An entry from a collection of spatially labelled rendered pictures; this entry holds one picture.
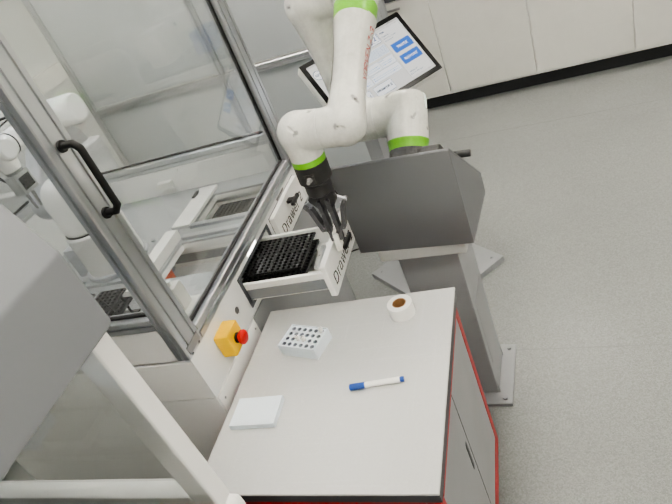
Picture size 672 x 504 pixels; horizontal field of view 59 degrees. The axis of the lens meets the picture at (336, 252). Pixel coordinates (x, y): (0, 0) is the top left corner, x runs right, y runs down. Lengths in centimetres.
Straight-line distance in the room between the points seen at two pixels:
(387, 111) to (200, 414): 104
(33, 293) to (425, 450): 83
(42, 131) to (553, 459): 177
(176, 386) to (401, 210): 81
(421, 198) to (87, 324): 108
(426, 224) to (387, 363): 48
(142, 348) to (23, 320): 75
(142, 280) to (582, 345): 170
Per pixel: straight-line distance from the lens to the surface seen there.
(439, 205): 173
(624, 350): 246
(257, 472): 145
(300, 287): 171
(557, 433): 224
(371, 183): 174
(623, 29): 449
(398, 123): 183
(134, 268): 141
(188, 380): 160
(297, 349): 162
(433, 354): 149
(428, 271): 196
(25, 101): 130
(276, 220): 199
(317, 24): 177
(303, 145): 149
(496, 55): 450
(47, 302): 88
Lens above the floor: 180
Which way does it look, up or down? 32 degrees down
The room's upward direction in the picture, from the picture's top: 24 degrees counter-clockwise
